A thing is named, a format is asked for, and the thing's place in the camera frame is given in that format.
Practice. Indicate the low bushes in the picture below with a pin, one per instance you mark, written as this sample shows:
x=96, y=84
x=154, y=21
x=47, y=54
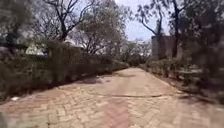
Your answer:
x=180, y=71

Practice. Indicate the green hedge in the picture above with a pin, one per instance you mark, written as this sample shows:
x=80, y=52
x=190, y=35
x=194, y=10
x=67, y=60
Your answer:
x=40, y=71

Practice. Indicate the brick paved path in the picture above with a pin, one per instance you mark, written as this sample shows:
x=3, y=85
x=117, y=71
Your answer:
x=126, y=100

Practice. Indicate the grey building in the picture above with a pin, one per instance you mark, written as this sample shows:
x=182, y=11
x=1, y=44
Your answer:
x=161, y=46

